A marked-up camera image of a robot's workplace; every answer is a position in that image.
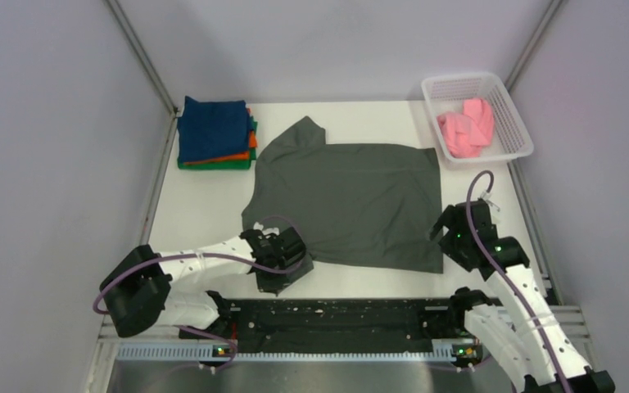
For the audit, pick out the pink t-shirt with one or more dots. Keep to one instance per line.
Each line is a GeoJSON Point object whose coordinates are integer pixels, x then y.
{"type": "Point", "coordinates": [467, 133]}

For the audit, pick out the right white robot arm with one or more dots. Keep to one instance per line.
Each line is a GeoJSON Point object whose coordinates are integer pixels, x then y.
{"type": "Point", "coordinates": [518, 327]}

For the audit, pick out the white slotted cable duct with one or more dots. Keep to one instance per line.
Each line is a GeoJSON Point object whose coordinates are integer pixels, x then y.
{"type": "Point", "coordinates": [443, 351]}

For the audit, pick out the folded navy blue t-shirt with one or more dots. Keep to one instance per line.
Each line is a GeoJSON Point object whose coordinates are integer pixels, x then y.
{"type": "Point", "coordinates": [210, 130]}

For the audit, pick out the folded green t-shirt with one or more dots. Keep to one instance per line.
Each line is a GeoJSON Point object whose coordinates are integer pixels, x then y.
{"type": "Point", "coordinates": [222, 163]}

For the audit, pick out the aluminium frame post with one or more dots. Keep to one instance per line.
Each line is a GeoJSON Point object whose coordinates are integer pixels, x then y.
{"type": "Point", "coordinates": [143, 59]}
{"type": "Point", "coordinates": [533, 43]}

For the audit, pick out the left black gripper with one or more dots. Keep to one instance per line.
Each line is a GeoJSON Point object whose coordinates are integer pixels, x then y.
{"type": "Point", "coordinates": [274, 286]}

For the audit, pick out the folded orange t-shirt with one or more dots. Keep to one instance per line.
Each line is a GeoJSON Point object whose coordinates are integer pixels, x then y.
{"type": "Point", "coordinates": [238, 154]}

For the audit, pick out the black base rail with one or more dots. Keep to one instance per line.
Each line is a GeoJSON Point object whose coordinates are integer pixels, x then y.
{"type": "Point", "coordinates": [340, 326]}

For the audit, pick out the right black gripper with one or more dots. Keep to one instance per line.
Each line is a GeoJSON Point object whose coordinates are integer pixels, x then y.
{"type": "Point", "coordinates": [445, 242]}

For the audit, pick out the dark grey t-shirt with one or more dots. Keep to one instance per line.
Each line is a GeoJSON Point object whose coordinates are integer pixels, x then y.
{"type": "Point", "coordinates": [358, 204]}

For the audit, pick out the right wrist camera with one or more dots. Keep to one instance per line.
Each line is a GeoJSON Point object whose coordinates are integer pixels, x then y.
{"type": "Point", "coordinates": [487, 197]}

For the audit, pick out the right aluminium frame post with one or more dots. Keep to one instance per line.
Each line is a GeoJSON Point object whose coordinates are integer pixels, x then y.
{"type": "Point", "coordinates": [533, 43]}

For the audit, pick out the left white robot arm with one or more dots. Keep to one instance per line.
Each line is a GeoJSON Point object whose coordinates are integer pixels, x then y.
{"type": "Point", "coordinates": [149, 288]}

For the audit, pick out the white plastic basket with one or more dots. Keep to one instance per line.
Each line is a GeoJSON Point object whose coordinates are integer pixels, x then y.
{"type": "Point", "coordinates": [447, 93]}

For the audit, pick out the left aluminium frame post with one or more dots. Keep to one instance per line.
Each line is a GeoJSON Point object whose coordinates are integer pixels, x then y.
{"type": "Point", "coordinates": [143, 59]}

